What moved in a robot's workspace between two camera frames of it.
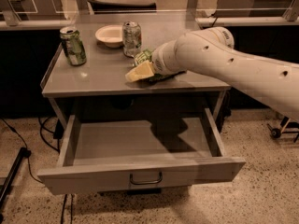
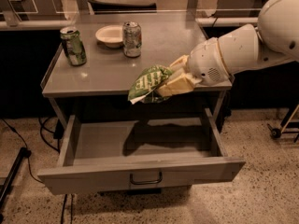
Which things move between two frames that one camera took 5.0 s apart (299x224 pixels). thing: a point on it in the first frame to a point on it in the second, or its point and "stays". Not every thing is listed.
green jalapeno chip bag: (148, 56) to (145, 86)
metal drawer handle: (146, 182) stays
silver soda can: (132, 38) stays
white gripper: (159, 61) to (205, 62)
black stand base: (24, 152) stays
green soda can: (73, 46) stays
